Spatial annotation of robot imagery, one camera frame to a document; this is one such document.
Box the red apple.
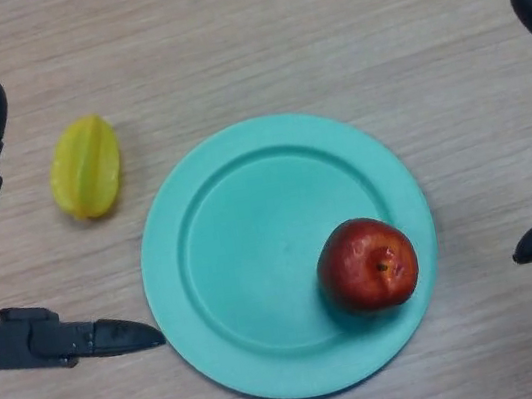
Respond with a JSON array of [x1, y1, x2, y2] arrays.
[[309, 209, 425, 322]]

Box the green round plate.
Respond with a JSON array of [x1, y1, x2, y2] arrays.
[[120, 92, 459, 399]]

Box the yellow starfruit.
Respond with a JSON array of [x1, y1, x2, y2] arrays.
[[40, 110, 130, 224]]

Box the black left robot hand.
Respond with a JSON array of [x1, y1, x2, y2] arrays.
[[0, 0, 169, 379]]

